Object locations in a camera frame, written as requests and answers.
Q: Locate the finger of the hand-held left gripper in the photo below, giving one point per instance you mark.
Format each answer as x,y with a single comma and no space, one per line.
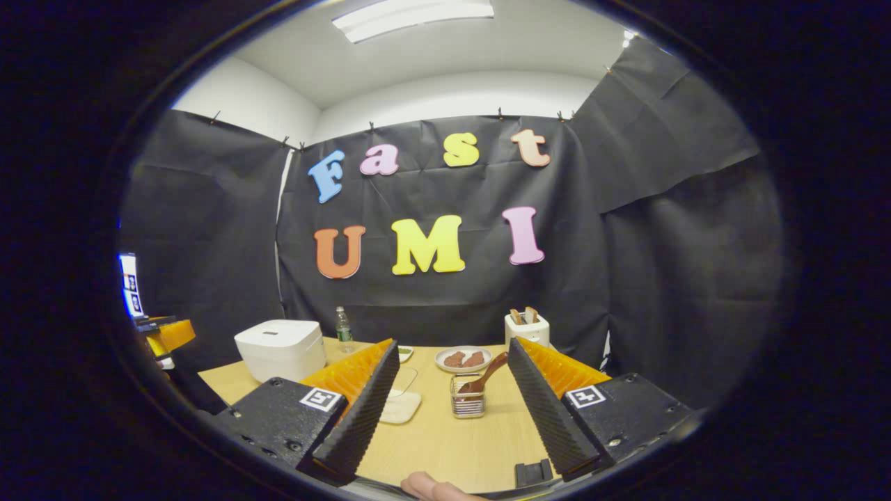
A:
172,335

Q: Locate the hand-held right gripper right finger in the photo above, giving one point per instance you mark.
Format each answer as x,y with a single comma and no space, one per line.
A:
543,410

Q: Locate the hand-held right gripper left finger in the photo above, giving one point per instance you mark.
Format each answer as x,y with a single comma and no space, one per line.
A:
362,414

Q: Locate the brown wooden spoon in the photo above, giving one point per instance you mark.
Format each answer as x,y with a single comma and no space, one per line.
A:
487,372

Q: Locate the white rice cooker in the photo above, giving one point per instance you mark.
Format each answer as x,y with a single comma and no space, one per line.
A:
278,348

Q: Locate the white toaster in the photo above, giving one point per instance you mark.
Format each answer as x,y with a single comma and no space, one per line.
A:
529,332

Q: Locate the white blue standing banner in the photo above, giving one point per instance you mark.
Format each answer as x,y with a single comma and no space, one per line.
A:
129,268

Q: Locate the clear water bottle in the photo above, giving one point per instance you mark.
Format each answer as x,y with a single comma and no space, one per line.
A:
343,334

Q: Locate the brown meat piece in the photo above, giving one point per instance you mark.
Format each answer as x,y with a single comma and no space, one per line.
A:
475,359
454,360

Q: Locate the white round plate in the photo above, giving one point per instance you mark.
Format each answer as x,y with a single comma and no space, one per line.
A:
463,370

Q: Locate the toast slice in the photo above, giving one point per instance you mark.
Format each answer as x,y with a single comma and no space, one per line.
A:
531,314
516,316

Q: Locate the ceiling light panel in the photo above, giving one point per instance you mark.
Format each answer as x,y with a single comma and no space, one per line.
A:
411,17
628,36

